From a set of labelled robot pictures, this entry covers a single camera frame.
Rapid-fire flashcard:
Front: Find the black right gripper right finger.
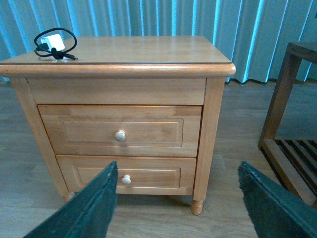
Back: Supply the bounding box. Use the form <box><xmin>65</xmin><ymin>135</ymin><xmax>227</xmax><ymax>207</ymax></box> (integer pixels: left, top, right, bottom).
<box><xmin>238</xmin><ymin>161</ymin><xmax>317</xmax><ymax>238</ymax></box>

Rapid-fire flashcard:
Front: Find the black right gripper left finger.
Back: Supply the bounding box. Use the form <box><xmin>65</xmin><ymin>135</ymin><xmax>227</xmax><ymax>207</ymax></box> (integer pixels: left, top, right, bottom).
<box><xmin>25</xmin><ymin>161</ymin><xmax>118</xmax><ymax>238</ymax></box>

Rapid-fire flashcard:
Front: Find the pale drawer knob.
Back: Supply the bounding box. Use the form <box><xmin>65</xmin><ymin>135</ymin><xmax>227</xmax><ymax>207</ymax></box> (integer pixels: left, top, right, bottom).
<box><xmin>121</xmin><ymin>175</ymin><xmax>131</xmax><ymax>185</ymax></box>
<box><xmin>114</xmin><ymin>130</ymin><xmax>126</xmax><ymax>142</ymax></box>

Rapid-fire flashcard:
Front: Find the wooden drawer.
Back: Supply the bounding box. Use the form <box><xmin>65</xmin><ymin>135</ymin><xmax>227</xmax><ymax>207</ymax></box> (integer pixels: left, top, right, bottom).
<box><xmin>56</xmin><ymin>155</ymin><xmax>196</xmax><ymax>195</ymax></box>
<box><xmin>39</xmin><ymin>105</ymin><xmax>202</xmax><ymax>157</ymax></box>

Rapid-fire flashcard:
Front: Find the black charger cable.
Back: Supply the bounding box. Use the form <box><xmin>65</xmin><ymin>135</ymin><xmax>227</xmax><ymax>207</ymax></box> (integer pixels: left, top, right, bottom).
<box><xmin>34</xmin><ymin>27</ymin><xmax>79</xmax><ymax>61</ymax></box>

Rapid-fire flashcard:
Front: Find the white charger block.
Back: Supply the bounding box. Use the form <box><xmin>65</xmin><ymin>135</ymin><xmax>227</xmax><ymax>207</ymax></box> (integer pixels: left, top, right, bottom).
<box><xmin>40</xmin><ymin>34</ymin><xmax>65</xmax><ymax>51</ymax></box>

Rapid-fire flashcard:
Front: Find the light wooden nightstand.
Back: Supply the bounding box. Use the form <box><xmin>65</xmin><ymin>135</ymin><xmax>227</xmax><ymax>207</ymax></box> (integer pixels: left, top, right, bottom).
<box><xmin>0</xmin><ymin>36</ymin><xmax>236</xmax><ymax>215</ymax></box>

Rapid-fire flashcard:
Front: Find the pale blue curtain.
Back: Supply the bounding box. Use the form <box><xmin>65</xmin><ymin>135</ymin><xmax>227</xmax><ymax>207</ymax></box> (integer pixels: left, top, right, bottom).
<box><xmin>0</xmin><ymin>0</ymin><xmax>317</xmax><ymax>83</ymax></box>

